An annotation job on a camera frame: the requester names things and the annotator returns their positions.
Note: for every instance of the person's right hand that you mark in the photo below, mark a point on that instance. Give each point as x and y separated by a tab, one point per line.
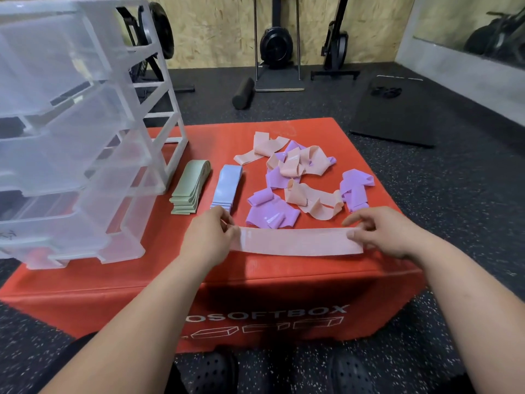
393	233

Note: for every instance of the person's left hand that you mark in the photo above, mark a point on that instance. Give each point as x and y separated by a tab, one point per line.
205	242

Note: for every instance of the stack of green bands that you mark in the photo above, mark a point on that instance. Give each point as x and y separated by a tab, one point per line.
190	184

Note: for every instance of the stack of blue bands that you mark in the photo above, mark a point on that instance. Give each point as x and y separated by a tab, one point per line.
227	186

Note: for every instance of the pile of mixed resistance bands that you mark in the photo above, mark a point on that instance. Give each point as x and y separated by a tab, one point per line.
275	213

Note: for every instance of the translucent plastic drawer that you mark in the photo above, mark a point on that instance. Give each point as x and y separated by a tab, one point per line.
49	65
127	250
53	242
69	160

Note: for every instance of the pink elastic band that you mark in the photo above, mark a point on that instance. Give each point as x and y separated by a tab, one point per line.
295	242

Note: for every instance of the clear plastic drawer unit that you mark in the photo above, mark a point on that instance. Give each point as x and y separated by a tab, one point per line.
61	6

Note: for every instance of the person's right forearm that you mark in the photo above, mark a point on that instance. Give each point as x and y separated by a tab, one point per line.
480	307

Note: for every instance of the person's left forearm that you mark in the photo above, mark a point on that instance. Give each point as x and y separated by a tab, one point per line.
123	324

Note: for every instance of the red soft plyo box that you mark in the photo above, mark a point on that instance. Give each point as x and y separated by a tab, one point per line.
213	139

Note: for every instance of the black exercise mat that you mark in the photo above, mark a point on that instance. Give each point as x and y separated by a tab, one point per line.
393	118

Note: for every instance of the black perforated clog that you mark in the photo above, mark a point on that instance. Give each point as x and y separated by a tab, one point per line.
215	371
350	373

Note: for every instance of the black foam roller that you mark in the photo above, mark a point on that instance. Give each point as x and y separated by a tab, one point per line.
243	94

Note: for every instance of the black upright rowing machine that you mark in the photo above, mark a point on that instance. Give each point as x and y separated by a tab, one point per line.
335	47

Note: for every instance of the black ski machine with stand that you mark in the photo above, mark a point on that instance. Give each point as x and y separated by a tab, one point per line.
277	45

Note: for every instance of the wall mirror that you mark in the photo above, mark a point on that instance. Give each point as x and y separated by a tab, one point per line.
443	16

